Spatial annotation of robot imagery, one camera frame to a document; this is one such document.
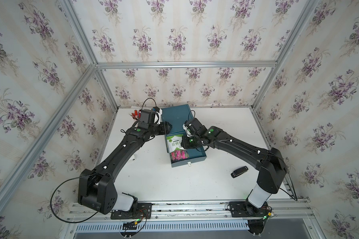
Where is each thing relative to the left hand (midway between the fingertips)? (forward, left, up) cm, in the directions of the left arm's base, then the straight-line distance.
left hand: (169, 128), depth 82 cm
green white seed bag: (-12, -5, -6) cm, 14 cm away
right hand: (-8, -7, -5) cm, 12 cm away
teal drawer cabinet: (+7, -4, +2) cm, 9 cm away
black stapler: (-19, -39, -15) cm, 46 cm away
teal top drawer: (-13, -14, -6) cm, 20 cm away
